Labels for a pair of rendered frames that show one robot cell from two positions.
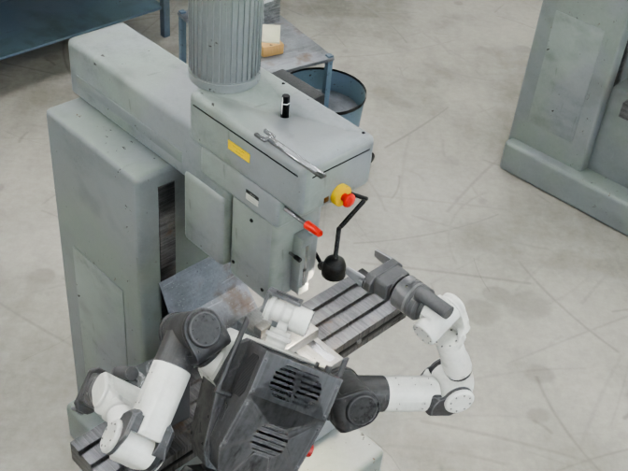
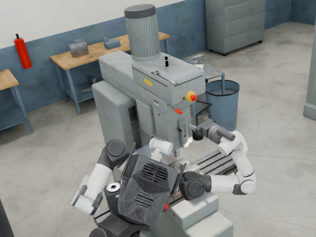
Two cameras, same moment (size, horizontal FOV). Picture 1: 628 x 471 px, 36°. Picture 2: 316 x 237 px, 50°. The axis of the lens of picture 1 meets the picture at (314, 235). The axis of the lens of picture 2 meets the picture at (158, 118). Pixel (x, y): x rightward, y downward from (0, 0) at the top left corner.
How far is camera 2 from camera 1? 78 cm
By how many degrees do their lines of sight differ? 18
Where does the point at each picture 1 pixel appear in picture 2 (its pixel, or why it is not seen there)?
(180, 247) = (142, 135)
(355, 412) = (192, 190)
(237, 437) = (128, 197)
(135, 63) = (120, 61)
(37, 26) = not seen: hidden behind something
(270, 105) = (161, 63)
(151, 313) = not seen: hidden behind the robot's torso
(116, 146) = (113, 94)
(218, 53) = (138, 43)
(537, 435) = not seen: outside the picture
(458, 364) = (244, 167)
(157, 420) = (93, 189)
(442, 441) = (275, 227)
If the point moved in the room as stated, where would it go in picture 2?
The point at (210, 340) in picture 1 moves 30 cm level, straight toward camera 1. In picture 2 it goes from (118, 153) to (101, 197)
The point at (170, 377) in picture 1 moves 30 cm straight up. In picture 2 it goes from (100, 170) to (86, 116)
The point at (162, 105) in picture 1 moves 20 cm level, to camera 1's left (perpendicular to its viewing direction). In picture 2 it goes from (125, 73) to (100, 73)
